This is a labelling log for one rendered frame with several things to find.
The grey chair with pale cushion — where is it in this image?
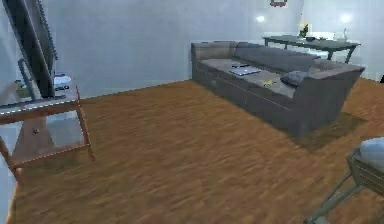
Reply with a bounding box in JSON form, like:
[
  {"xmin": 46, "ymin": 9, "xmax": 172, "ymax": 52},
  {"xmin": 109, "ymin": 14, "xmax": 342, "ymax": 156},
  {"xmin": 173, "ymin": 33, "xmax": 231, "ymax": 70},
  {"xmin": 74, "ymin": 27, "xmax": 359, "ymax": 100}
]
[{"xmin": 303, "ymin": 136, "xmax": 384, "ymax": 224}]

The green house plant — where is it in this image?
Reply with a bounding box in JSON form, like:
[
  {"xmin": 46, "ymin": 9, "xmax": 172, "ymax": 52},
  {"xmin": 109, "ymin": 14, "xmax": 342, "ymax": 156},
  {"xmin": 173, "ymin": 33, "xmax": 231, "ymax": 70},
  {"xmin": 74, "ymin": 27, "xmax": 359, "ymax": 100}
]
[{"xmin": 298, "ymin": 21, "xmax": 310, "ymax": 39}]

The grey laptop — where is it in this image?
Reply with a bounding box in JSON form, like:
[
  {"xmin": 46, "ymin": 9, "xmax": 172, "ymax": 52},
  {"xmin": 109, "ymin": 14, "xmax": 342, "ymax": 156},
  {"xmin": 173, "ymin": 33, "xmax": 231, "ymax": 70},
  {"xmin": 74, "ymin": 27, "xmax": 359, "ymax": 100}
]
[{"xmin": 229, "ymin": 66, "xmax": 262, "ymax": 77}]

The dark grey cushion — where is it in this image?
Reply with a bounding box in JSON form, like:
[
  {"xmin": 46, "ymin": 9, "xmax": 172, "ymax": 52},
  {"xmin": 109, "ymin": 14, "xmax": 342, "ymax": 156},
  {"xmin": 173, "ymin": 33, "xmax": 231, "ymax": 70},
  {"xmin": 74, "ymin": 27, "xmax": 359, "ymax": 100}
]
[{"xmin": 280, "ymin": 70, "xmax": 313, "ymax": 88}]

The grey sofa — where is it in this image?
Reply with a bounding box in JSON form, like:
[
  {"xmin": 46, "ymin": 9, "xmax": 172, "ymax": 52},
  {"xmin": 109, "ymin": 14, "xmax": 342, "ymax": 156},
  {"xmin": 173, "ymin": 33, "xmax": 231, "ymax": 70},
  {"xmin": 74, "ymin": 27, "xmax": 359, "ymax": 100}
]
[{"xmin": 190, "ymin": 40, "xmax": 366, "ymax": 138}]

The brown wooden tv stand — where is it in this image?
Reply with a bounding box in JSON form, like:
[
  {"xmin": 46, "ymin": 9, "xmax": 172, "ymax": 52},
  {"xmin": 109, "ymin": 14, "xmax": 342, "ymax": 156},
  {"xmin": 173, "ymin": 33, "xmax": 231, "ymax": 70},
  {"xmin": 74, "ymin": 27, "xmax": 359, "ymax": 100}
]
[{"xmin": 0, "ymin": 75, "xmax": 96, "ymax": 185}]

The white box with dark device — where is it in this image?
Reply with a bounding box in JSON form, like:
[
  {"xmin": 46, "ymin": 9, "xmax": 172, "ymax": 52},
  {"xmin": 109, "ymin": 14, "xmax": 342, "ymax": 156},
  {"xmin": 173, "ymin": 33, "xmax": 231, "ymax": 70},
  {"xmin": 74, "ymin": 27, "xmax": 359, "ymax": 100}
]
[{"xmin": 53, "ymin": 74, "xmax": 73, "ymax": 93}]

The black television set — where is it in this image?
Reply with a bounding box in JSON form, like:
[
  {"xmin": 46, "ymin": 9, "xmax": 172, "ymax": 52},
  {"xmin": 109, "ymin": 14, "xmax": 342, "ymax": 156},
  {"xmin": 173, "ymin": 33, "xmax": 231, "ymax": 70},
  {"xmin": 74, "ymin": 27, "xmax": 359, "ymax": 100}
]
[{"xmin": 2, "ymin": 0, "xmax": 67, "ymax": 102}]

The white object on table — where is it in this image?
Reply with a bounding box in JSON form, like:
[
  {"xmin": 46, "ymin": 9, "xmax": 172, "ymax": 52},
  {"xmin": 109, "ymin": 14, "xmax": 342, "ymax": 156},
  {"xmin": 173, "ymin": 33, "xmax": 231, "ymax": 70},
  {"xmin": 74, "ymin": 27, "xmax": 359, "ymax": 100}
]
[{"xmin": 333, "ymin": 27, "xmax": 349, "ymax": 43}]

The dark green table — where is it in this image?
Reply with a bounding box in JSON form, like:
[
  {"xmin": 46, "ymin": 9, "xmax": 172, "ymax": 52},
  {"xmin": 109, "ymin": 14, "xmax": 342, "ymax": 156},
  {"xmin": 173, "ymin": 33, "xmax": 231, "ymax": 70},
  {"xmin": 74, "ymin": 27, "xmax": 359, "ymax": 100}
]
[{"xmin": 262, "ymin": 34, "xmax": 362, "ymax": 65}]

